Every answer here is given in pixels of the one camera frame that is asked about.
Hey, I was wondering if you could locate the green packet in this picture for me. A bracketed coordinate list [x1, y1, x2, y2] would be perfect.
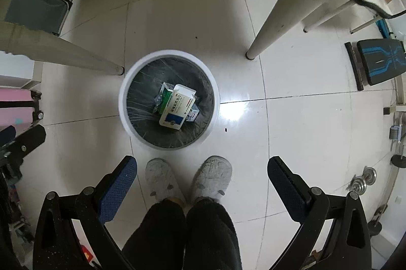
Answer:
[154, 82, 176, 115]

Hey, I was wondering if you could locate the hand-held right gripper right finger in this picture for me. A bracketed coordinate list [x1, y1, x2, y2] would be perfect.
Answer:
[267, 156, 372, 270]

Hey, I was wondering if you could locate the chrome dumbbell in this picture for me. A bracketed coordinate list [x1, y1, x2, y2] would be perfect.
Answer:
[349, 167, 377, 193]

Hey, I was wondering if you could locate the person's right leg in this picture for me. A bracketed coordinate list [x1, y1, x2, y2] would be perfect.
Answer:
[185, 197, 243, 270]

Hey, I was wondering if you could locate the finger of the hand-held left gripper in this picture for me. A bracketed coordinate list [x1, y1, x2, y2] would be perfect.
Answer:
[30, 91, 44, 129]
[0, 124, 47, 185]

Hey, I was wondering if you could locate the white bench frame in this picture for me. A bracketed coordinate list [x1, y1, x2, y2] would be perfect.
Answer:
[302, 0, 382, 35]

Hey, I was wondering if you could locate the white green medicine box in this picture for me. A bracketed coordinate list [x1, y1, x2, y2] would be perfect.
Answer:
[159, 84, 196, 131]

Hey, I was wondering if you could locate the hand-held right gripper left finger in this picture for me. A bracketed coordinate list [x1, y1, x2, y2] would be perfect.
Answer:
[33, 156, 138, 270]

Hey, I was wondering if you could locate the white round trash bin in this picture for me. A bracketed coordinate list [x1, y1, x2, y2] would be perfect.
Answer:
[118, 49, 220, 150]

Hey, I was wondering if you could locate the pink packet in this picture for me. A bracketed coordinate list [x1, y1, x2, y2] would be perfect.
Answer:
[0, 89, 35, 129]

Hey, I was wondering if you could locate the person's grey slipper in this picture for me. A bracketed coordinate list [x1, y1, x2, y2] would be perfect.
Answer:
[190, 156, 233, 204]
[145, 158, 187, 205]

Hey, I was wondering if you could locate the person's leg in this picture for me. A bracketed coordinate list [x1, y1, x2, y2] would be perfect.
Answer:
[121, 198, 188, 270]
[185, 197, 243, 270]

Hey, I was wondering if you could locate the red packet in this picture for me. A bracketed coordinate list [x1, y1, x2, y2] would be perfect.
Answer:
[79, 244, 97, 266]

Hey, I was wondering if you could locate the black blue fitness bench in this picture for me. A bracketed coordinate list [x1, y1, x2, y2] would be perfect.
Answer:
[345, 38, 406, 92]

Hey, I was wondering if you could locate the person's left leg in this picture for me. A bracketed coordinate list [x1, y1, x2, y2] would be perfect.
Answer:
[121, 198, 188, 270]

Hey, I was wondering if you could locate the person's left grey slipper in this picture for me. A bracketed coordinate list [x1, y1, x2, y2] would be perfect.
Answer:
[145, 158, 187, 205]

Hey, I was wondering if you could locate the small white blue carton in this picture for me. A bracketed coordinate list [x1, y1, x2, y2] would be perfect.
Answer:
[185, 103, 200, 123]

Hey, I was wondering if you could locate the person's right grey slipper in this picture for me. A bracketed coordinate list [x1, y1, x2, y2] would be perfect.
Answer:
[190, 156, 233, 204]

